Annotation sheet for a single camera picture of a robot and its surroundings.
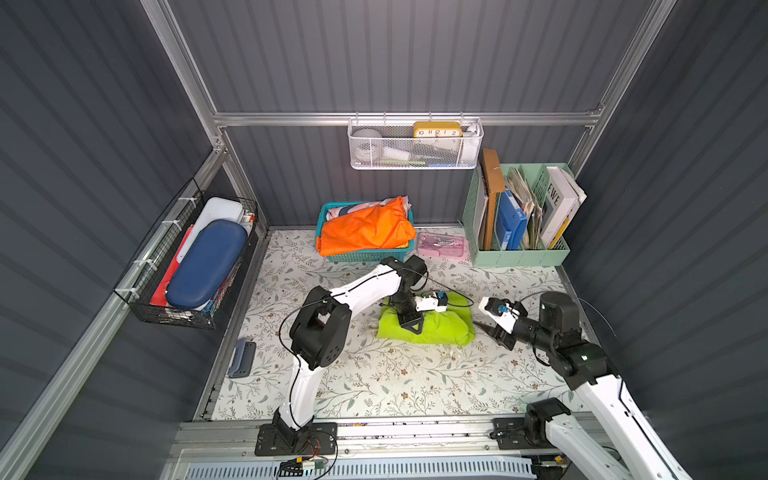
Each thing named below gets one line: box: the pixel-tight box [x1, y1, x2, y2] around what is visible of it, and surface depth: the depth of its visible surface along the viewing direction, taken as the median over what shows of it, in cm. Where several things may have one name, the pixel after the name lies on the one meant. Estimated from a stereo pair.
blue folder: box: [496, 188, 527, 251], surface depth 101 cm
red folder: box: [150, 225, 194, 307], surface depth 70 cm
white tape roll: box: [351, 128, 385, 162], surface depth 90 cm
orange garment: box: [316, 196, 417, 257], surface depth 104 cm
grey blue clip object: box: [228, 339, 257, 378], surface depth 86 cm
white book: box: [541, 166, 588, 249], surface depth 100 cm
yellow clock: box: [413, 121, 463, 138], surface depth 89 cm
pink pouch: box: [417, 232, 469, 260], surface depth 117 cm
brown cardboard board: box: [482, 149, 505, 251], surface depth 93 cm
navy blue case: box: [166, 219, 249, 309], surface depth 69 cm
